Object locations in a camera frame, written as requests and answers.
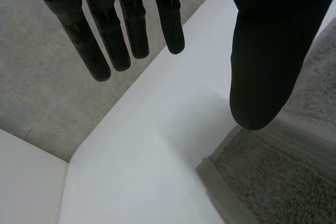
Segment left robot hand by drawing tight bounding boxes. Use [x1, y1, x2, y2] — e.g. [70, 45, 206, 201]
[7, 0, 336, 132]

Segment grey towel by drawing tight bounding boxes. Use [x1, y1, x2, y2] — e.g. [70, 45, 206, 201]
[195, 18, 336, 224]

